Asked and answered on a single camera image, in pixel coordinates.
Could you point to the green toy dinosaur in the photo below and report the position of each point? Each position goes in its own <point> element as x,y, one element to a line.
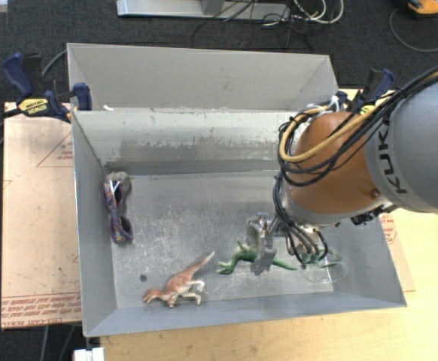
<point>241,256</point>

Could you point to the grey rounded lump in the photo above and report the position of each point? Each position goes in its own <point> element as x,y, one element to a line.
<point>125,181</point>

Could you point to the black cylinder on white bracket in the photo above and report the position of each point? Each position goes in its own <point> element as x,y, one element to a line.
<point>362,218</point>

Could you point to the grey metal bin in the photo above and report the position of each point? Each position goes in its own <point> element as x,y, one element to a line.
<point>204,209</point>

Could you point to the clear glass cup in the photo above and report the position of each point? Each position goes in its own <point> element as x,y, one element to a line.
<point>326,271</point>

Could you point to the brown toy dinosaur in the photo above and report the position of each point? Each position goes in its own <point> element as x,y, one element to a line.
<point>179,284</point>

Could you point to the purple patterned sunglasses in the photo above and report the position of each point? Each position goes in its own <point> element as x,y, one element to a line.
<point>118,224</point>

